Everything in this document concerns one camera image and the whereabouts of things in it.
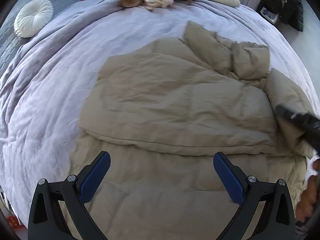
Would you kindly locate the dark hanging jacket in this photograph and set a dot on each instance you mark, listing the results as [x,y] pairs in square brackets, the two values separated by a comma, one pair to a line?
[287,2]

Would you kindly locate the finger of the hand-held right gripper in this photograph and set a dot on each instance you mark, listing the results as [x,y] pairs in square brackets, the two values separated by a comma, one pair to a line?
[287,115]

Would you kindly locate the person's right hand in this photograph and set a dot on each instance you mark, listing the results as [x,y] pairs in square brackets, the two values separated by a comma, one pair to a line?
[306,197]

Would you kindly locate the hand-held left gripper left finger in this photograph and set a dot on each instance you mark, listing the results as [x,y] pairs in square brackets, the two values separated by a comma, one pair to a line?
[96,177]

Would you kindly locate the round white pleated pillow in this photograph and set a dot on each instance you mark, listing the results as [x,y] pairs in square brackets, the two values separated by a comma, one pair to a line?
[33,17]

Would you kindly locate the orange crate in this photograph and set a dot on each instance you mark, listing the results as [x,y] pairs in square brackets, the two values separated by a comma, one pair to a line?
[13,220]

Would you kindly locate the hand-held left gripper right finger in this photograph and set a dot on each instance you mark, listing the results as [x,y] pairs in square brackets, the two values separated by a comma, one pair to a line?
[228,177]

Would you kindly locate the lavender bedspread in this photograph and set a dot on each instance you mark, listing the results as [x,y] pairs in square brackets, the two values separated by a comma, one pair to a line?
[62,92]

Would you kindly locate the small white box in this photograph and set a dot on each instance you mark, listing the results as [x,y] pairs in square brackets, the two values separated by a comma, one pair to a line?
[269,14]

